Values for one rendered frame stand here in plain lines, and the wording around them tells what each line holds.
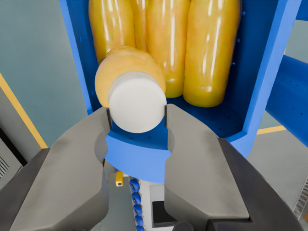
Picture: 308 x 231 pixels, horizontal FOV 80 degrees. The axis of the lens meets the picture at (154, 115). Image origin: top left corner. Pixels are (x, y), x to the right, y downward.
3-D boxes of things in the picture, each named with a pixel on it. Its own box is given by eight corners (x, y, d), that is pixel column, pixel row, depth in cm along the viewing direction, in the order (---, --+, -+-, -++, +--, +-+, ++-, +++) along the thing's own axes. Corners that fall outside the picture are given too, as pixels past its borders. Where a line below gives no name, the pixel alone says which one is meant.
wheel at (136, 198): (138, 207, 68) (142, 204, 69) (137, 200, 65) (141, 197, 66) (130, 199, 70) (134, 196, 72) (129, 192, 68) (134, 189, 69)
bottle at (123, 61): (154, 63, 31) (201, 90, 14) (129, 96, 32) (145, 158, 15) (118, 34, 28) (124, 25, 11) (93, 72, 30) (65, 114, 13)
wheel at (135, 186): (136, 195, 64) (140, 191, 65) (135, 186, 61) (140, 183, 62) (129, 187, 67) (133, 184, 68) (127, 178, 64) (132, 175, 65)
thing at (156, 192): (149, 189, 72) (151, 232, 59) (149, 183, 70) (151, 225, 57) (175, 188, 72) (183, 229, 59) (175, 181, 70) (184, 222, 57)
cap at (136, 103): (172, 95, 14) (180, 102, 12) (141, 134, 15) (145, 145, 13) (130, 62, 13) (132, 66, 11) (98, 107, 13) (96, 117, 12)
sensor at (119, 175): (118, 176, 71) (116, 187, 67) (116, 171, 69) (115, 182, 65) (137, 174, 71) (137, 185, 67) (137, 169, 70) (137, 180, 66)
